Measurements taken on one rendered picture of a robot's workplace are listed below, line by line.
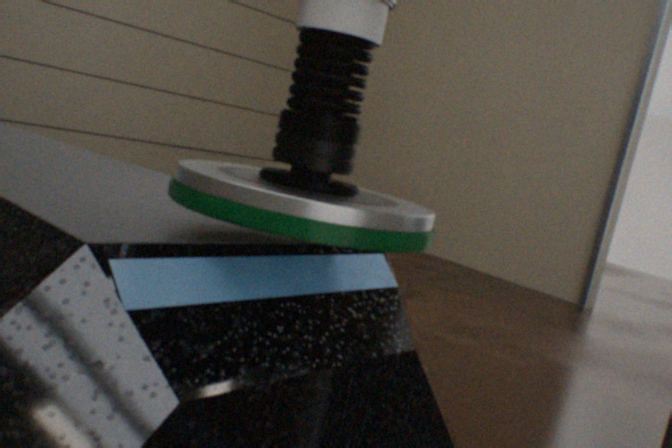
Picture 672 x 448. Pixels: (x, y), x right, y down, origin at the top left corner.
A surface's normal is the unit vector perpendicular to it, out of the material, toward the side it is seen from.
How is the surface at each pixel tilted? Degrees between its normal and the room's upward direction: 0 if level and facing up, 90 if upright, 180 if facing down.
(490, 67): 90
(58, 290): 59
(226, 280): 45
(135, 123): 90
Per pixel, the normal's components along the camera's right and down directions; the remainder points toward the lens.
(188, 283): 0.67, -0.51
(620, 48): -0.70, -0.04
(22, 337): 0.29, -0.33
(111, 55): 0.69, 0.25
